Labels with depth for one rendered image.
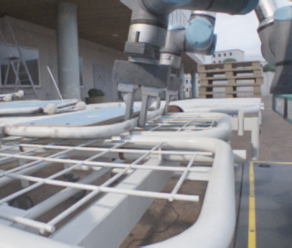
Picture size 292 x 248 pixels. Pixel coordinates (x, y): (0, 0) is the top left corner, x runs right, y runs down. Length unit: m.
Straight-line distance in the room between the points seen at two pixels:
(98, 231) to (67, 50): 6.70
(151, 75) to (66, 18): 6.63
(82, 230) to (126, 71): 0.40
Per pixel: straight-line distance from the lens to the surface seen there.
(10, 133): 0.54
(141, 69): 0.56
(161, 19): 0.56
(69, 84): 6.78
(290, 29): 0.79
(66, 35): 6.99
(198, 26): 0.81
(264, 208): 0.59
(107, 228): 0.29
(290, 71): 0.77
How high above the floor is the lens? 0.58
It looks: 7 degrees down
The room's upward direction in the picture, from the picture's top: 3 degrees counter-clockwise
